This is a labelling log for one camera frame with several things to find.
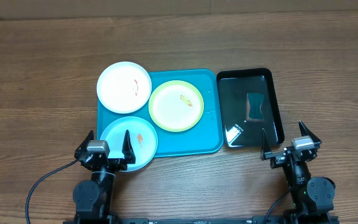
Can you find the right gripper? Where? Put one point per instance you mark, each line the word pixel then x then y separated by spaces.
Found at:
pixel 317 142

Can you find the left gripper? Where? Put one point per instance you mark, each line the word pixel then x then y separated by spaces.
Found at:
pixel 120 164

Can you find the green scrubbing sponge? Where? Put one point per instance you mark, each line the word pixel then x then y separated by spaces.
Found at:
pixel 254 106

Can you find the yellow-green plate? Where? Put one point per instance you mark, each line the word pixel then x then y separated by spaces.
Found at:
pixel 176 106

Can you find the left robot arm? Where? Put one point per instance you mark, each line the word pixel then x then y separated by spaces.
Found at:
pixel 93 197

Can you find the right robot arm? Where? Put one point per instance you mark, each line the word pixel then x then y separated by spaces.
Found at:
pixel 312 196

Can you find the black plastic tray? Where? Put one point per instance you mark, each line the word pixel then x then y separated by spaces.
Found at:
pixel 233 87

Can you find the teal plastic tray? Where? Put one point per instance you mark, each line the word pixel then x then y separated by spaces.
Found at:
pixel 206 136

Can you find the light blue plate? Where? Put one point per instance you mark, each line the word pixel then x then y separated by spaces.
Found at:
pixel 143 138

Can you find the white plate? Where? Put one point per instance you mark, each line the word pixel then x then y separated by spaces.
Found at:
pixel 124 87

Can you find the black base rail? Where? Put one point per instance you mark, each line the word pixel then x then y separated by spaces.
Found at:
pixel 197 221

